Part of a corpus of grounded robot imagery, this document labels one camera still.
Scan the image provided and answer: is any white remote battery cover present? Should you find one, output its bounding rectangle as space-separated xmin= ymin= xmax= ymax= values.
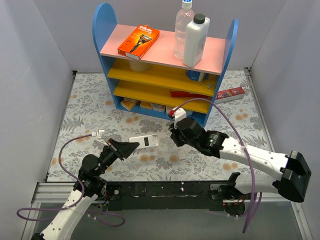
xmin=177 ymin=149 xmax=186 ymax=161

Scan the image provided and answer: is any white remote control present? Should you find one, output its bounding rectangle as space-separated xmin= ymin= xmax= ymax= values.
xmin=128 ymin=134 xmax=160 ymax=150

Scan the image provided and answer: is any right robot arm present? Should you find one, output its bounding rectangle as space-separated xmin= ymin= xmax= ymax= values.
xmin=169 ymin=117 xmax=312 ymax=203

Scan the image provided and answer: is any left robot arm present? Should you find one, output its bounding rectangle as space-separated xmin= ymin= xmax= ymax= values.
xmin=32 ymin=138 xmax=140 ymax=240

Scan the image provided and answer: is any white orange small box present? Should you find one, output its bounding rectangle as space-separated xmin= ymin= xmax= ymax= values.
xmin=165 ymin=106 xmax=175 ymax=117

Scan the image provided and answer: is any yellow and white small box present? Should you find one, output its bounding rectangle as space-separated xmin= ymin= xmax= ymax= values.
xmin=120 ymin=98 xmax=140 ymax=111

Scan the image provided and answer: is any floral table mat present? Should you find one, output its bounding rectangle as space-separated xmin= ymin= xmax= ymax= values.
xmin=46 ymin=70 xmax=272 ymax=182

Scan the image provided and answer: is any red flat box on shelf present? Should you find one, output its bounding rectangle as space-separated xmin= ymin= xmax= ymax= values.
xmin=170 ymin=89 xmax=207 ymax=98

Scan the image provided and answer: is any blue shelf with coloured boards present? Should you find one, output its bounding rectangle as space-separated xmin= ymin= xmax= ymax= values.
xmin=92 ymin=3 xmax=239 ymax=126

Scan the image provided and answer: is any red toothpaste box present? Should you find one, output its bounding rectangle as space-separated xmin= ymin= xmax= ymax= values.
xmin=214 ymin=87 xmax=246 ymax=104

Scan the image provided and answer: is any blue and white tub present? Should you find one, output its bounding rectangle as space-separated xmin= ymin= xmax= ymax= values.
xmin=185 ymin=70 xmax=210 ymax=82

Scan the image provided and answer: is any cream cylindrical container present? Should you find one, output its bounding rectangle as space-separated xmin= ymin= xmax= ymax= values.
xmin=128 ymin=60 xmax=153 ymax=72

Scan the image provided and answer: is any orange razor box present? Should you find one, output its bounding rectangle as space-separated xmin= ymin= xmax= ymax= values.
xmin=117 ymin=24 xmax=160 ymax=60

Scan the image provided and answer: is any white bottle with black cap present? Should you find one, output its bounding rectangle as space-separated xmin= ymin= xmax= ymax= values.
xmin=183 ymin=13 xmax=210 ymax=68

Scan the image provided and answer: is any clear plastic water bottle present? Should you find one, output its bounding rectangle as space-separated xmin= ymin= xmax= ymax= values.
xmin=173 ymin=0 xmax=195 ymax=59

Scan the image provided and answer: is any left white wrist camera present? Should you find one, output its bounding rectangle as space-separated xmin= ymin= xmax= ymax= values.
xmin=96 ymin=129 xmax=110 ymax=146

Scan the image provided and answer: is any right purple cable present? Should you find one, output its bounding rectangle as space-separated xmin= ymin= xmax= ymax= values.
xmin=174 ymin=97 xmax=263 ymax=235

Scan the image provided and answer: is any purple cable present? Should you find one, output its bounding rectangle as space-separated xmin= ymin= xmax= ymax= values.
xmin=174 ymin=97 xmax=263 ymax=235
xmin=16 ymin=132 xmax=126 ymax=228

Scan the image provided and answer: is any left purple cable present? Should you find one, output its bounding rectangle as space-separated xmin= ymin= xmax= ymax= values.
xmin=16 ymin=132 xmax=126 ymax=228

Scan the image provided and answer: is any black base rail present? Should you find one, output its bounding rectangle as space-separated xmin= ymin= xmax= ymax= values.
xmin=106 ymin=180 xmax=250 ymax=215

